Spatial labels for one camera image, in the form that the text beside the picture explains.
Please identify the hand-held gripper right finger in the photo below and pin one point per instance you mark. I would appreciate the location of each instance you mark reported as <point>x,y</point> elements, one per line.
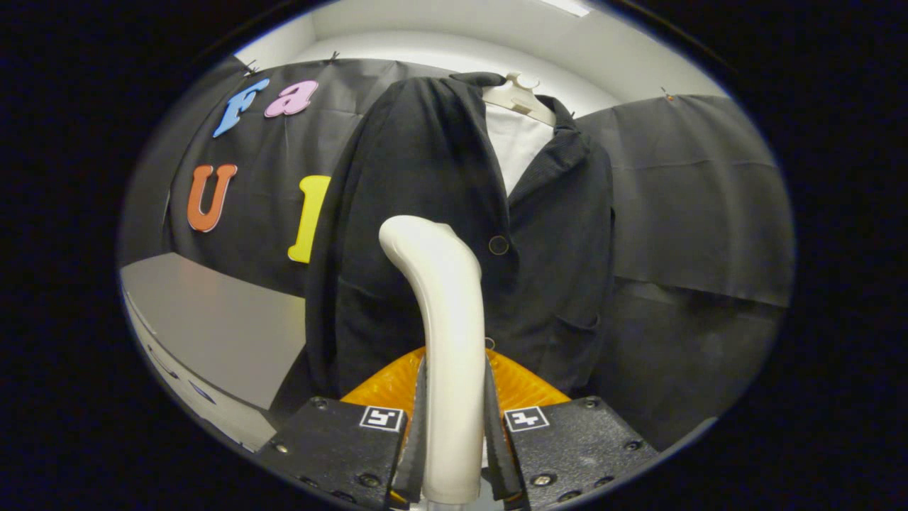
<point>574,447</point>

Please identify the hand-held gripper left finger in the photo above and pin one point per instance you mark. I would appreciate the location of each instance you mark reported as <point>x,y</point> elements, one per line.
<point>340,447</point>

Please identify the black jacket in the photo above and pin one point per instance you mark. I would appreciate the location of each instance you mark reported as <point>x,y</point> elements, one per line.
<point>397,213</point>

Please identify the white undershirt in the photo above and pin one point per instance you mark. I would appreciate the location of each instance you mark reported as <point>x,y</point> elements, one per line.
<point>518,149</point>

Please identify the white clothes hanger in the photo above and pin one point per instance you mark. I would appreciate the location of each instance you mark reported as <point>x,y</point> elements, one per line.
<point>521,96</point>

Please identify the grey cabinet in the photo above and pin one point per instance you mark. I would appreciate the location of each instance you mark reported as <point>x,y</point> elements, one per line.
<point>213,319</point>

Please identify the black backdrop cloth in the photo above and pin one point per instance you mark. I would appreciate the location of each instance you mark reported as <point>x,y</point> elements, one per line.
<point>695,213</point>

